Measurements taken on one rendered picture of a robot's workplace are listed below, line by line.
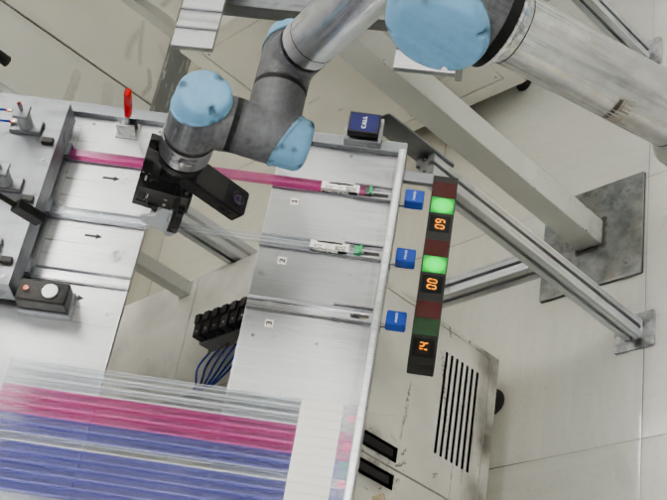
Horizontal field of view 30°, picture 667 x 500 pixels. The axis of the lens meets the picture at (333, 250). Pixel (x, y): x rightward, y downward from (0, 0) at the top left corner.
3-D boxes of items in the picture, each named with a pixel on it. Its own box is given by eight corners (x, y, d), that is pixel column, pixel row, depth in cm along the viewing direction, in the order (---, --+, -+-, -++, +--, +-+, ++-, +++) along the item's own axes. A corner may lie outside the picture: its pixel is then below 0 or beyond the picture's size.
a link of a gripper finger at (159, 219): (137, 223, 192) (147, 189, 184) (174, 234, 193) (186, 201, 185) (132, 240, 190) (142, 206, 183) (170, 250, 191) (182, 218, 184)
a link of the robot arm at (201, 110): (233, 123, 161) (169, 103, 159) (215, 168, 170) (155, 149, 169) (245, 76, 165) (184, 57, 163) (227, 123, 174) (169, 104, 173)
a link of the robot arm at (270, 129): (325, 90, 170) (248, 64, 168) (310, 157, 164) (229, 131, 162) (310, 121, 176) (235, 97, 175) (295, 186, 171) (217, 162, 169)
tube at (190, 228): (362, 249, 191) (362, 245, 190) (360, 257, 190) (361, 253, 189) (42, 206, 195) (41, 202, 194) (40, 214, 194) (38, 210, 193)
